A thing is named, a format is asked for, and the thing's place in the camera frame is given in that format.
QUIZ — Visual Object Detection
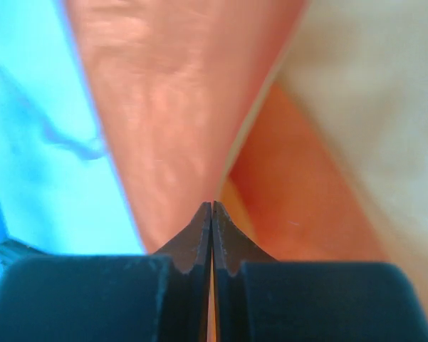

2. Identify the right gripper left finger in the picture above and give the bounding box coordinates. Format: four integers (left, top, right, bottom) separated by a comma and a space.
0, 203, 212, 341

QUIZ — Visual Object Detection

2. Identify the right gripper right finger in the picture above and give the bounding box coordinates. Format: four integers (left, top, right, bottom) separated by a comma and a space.
212, 202, 428, 341

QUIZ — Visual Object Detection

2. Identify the orange wrapping paper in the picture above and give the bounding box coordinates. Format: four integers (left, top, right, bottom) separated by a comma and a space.
64, 1, 428, 315

